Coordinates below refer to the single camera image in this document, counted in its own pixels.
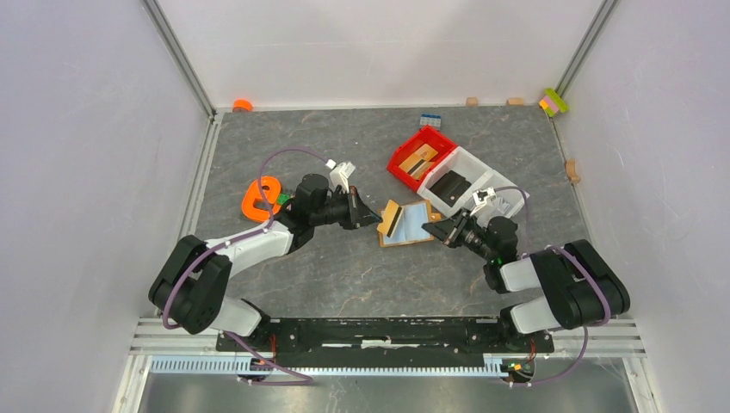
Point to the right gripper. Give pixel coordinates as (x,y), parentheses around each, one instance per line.
(448,231)

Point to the red plastic bin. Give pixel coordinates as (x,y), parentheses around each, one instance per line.
(426,135)

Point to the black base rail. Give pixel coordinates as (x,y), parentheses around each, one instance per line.
(391,341)

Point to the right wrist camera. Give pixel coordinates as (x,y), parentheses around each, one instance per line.
(484,202)

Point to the white bin near red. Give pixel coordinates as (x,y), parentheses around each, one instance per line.
(461,161)

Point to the orange card holder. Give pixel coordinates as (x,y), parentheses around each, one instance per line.
(409,228)

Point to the blue lego brick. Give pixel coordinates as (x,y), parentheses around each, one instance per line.
(432,120)

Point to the colourful block stack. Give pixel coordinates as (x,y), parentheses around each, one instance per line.
(552,103)

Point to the white bin far right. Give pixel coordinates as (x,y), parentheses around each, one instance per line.
(499,182)

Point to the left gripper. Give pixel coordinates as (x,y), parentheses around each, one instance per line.
(358,214)

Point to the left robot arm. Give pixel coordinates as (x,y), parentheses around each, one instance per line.
(190,289)

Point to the cards in white bin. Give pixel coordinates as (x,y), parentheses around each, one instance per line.
(502,206)

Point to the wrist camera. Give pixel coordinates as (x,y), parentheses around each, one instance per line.
(484,202)
(339,175)

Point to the black wallet in bin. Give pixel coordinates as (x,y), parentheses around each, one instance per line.
(450,187)

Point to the wooden block on rail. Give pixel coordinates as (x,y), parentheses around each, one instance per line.
(571,169)

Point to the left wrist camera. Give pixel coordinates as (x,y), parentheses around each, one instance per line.
(339,175)

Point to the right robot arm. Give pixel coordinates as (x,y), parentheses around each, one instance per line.
(578,287)

